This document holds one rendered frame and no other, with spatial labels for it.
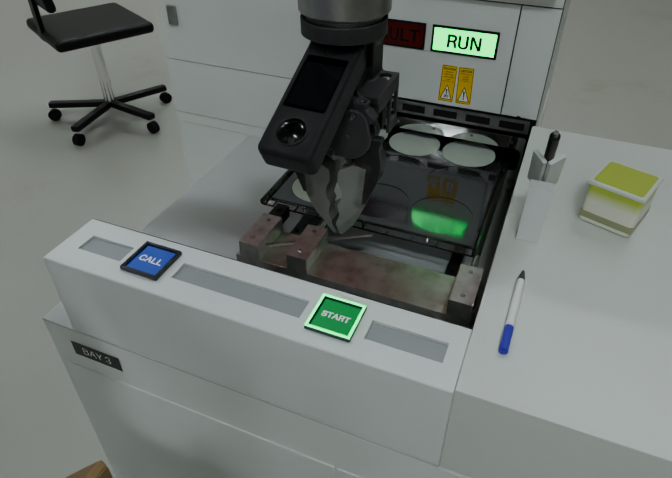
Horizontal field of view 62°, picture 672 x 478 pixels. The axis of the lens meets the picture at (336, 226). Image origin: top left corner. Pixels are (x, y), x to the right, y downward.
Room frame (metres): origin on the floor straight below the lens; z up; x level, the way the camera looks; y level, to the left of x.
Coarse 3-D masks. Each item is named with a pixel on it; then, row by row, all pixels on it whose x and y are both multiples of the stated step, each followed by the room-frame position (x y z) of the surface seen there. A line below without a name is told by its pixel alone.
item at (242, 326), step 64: (64, 256) 0.56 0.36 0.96; (128, 256) 0.56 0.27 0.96; (192, 256) 0.56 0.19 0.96; (128, 320) 0.51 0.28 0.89; (192, 320) 0.47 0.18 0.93; (256, 320) 0.44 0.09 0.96; (384, 320) 0.44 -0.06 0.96; (256, 384) 0.44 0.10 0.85; (320, 384) 0.40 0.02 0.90; (384, 384) 0.37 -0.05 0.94; (448, 384) 0.36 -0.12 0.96
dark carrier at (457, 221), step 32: (416, 160) 0.91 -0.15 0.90; (448, 160) 0.91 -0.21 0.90; (288, 192) 0.80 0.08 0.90; (384, 192) 0.80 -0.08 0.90; (416, 192) 0.80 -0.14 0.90; (448, 192) 0.80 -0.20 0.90; (480, 192) 0.80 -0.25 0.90; (384, 224) 0.71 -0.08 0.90; (416, 224) 0.71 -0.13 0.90; (448, 224) 0.71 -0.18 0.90
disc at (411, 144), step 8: (392, 136) 1.00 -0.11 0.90; (400, 136) 1.00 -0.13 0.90; (408, 136) 1.00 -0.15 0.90; (416, 136) 1.00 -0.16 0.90; (424, 136) 1.00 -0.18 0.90; (432, 136) 1.00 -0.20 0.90; (392, 144) 0.97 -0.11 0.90; (400, 144) 0.97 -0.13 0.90; (408, 144) 0.97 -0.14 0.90; (416, 144) 0.97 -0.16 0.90; (424, 144) 0.97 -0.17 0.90; (432, 144) 0.97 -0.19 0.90; (400, 152) 0.94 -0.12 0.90; (408, 152) 0.94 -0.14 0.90; (416, 152) 0.94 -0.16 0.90; (424, 152) 0.94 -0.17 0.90; (432, 152) 0.94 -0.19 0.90
